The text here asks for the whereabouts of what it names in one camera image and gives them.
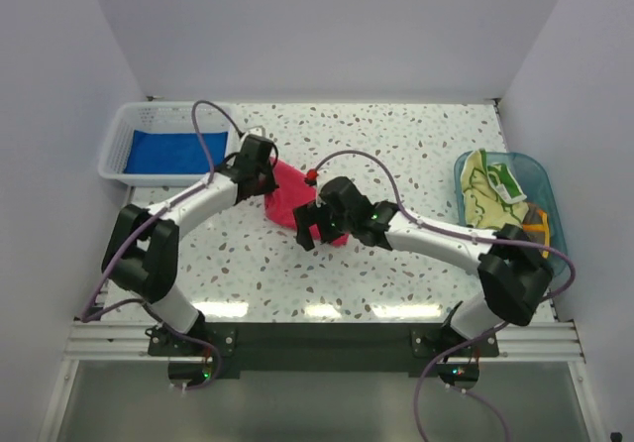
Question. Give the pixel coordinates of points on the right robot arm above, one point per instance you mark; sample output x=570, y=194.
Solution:
x=513, y=275

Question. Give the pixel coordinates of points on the white plastic basket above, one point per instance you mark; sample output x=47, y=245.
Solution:
x=215, y=133

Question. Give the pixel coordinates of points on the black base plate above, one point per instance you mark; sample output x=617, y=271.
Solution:
x=306, y=347

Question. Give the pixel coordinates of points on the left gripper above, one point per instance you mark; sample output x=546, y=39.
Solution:
x=269, y=184

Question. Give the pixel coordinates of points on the aluminium rail frame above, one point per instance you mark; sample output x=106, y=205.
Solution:
x=117, y=336

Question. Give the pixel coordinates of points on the blue folded towel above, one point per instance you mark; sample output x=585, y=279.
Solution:
x=166, y=153

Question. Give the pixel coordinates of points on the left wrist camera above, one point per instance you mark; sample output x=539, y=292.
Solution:
x=255, y=131

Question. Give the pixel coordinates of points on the teal plastic tub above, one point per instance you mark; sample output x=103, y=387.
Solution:
x=535, y=183

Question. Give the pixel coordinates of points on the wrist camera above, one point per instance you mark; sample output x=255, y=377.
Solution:
x=314, y=178
x=255, y=131

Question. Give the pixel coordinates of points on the pink towel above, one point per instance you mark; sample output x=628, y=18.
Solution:
x=292, y=191

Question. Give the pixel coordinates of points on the yellow green patterned towel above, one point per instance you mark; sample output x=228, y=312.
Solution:
x=493, y=198

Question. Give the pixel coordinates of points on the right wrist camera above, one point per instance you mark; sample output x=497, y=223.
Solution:
x=314, y=178

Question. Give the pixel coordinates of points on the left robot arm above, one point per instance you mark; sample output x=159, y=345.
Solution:
x=142, y=253

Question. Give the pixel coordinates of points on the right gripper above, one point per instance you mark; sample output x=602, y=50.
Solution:
x=304, y=216

